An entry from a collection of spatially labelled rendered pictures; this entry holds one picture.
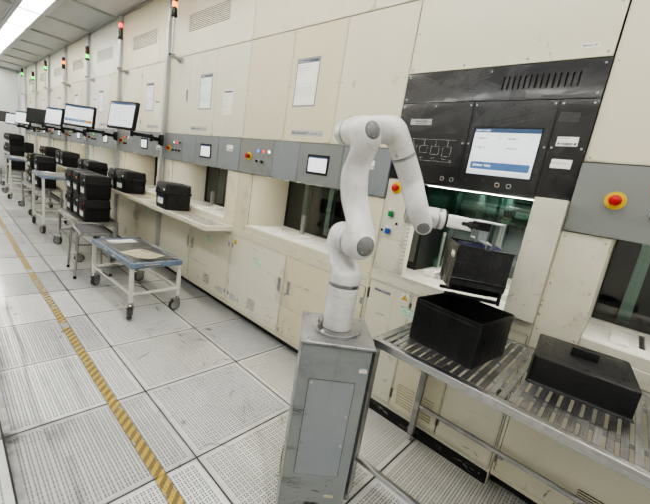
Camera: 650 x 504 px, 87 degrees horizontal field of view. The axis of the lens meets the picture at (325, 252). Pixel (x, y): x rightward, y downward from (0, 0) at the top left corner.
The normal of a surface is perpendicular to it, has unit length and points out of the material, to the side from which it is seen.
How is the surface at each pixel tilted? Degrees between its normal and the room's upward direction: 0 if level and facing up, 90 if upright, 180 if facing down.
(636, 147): 90
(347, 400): 90
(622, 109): 90
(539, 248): 90
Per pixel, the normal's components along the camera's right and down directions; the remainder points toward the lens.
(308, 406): 0.04, 0.21
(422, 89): -0.67, 0.05
